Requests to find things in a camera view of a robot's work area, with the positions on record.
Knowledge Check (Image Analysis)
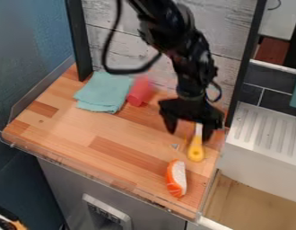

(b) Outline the teal cloth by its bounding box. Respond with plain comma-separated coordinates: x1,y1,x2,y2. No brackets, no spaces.
72,70,136,115

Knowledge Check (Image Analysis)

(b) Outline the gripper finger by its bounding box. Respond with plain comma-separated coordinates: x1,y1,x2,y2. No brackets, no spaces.
200,120,221,143
160,111,181,135

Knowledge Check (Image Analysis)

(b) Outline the pink cup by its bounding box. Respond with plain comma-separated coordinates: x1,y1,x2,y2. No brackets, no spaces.
125,75,153,108

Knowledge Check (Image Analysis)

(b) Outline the orange and white toy sushi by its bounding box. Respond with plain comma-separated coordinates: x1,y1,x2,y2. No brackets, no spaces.
166,159,189,199

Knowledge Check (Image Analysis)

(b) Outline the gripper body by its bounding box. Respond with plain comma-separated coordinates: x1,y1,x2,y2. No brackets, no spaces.
157,94,228,126

